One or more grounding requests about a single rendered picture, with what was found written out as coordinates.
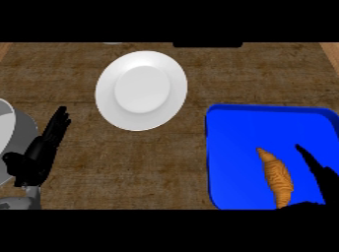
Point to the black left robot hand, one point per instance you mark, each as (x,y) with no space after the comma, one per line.
(41,154)

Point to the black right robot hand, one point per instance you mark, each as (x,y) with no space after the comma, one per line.
(332,183)

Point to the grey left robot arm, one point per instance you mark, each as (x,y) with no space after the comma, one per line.
(21,201)

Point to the golden brown croissant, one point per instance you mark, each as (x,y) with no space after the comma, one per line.
(277,177)

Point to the blue rectangular tray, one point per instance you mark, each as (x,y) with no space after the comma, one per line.
(273,138)

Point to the white round plate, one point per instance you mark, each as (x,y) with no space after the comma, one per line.
(141,90)

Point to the grey round bowl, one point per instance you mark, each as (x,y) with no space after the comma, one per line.
(2,144)

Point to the pale grey round object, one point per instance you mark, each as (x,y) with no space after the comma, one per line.
(113,43)

